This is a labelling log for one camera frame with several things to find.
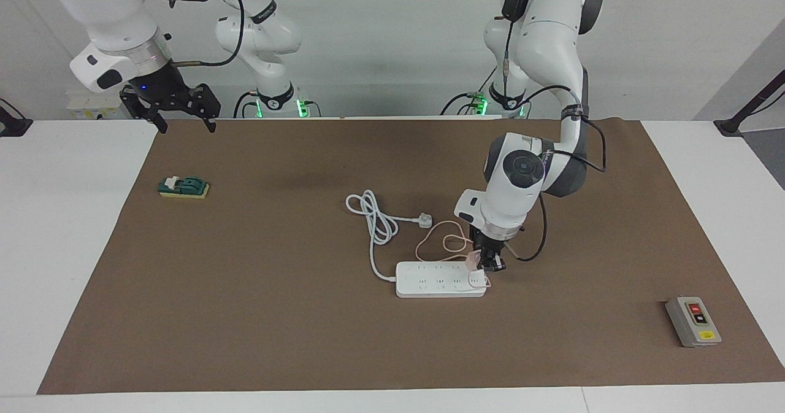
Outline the grey on-off switch box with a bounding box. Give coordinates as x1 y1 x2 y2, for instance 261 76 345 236
665 296 722 348

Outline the pink charging cable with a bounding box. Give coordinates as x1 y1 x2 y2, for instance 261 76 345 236
415 220 491 290

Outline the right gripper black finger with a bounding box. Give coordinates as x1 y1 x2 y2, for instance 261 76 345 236
120 85 167 134
184 83 221 134

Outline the green knife switch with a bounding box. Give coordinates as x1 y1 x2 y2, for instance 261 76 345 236
158 176 210 200

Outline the white power cord with plug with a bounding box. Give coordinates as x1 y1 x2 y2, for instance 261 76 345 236
345 190 434 283

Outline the black clamp stand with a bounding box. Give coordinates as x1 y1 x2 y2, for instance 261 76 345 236
714 69 785 137
0 98 33 137

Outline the white background box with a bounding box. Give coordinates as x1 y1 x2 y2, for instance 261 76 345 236
66 90 132 120

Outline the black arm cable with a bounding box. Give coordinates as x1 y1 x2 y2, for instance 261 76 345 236
166 0 247 69
500 17 608 262

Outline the white power strip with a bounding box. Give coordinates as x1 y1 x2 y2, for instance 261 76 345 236
396 261 488 299

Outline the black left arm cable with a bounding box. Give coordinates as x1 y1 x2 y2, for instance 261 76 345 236
500 17 608 262

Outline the black base cable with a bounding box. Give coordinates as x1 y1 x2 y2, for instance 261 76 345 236
232 91 258 119
440 63 497 117

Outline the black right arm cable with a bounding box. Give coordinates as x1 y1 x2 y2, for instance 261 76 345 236
166 0 247 69

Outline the brown table mat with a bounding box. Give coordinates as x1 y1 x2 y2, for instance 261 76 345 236
37 118 785 395

